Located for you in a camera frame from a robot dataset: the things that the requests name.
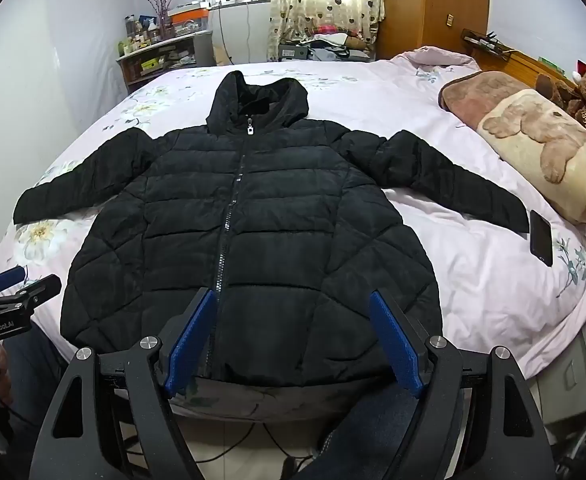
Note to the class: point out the person's left leg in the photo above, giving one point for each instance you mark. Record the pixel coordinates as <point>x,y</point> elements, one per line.
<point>35,375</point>

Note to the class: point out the black hooded puffer jacket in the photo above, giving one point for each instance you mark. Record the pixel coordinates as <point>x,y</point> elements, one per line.
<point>273,210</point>

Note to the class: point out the wooden wardrobe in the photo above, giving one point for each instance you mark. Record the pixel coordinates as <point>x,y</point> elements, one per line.
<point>448,0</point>

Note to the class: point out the brown bear pattern pillow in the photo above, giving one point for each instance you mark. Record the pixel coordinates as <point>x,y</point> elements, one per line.
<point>548,145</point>

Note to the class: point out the pink floral bed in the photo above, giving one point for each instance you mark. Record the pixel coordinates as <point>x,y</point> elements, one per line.
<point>448,270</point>

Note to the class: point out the orange and white box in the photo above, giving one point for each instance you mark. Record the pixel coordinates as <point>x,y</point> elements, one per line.
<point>189,12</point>

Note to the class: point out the group of bottles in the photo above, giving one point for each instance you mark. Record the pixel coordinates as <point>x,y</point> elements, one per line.
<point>140,37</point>

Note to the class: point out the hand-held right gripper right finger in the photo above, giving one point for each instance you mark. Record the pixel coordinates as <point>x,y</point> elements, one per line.
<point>395,345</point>

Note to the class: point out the wooden shelf unit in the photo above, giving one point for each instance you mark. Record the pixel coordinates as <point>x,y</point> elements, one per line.
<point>138,69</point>

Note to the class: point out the wooden headboard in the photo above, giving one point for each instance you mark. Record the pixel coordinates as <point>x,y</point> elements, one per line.
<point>523,67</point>

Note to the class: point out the pile of clothes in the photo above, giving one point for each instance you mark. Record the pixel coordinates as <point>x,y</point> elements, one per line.
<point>333,42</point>

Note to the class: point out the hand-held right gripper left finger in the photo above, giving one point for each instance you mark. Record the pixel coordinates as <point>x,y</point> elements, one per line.
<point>193,340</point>

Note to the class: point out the white drawer cabinet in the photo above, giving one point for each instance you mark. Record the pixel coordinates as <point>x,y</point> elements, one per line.
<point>573,375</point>

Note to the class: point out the black power strip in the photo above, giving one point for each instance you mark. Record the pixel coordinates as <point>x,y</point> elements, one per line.
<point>483,40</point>

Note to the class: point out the black smartphone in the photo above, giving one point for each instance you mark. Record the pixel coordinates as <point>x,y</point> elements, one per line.
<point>541,237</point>

